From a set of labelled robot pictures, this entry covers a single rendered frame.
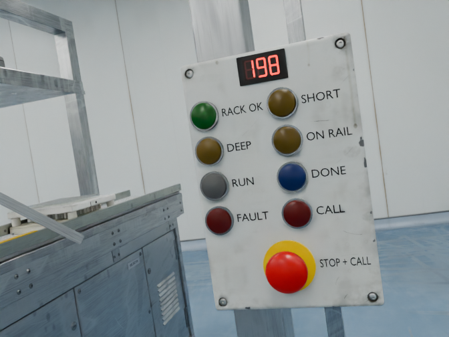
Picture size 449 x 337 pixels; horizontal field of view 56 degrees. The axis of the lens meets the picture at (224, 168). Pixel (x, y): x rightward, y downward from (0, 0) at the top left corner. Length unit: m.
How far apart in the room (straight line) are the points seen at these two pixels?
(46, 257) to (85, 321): 0.31
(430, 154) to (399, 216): 0.65
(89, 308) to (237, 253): 1.05
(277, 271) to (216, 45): 0.26
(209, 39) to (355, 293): 0.31
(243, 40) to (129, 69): 4.03
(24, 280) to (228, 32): 0.85
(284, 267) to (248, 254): 0.05
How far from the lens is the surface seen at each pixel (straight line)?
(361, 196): 0.42
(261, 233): 0.43
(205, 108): 0.43
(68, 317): 1.38
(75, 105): 1.92
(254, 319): 0.53
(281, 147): 0.41
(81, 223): 1.34
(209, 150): 0.43
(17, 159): 5.04
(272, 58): 0.42
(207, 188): 0.43
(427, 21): 4.50
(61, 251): 1.27
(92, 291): 1.47
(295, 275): 0.41
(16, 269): 1.14
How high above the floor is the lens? 1.00
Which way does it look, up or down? 3 degrees down
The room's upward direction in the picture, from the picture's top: 8 degrees counter-clockwise
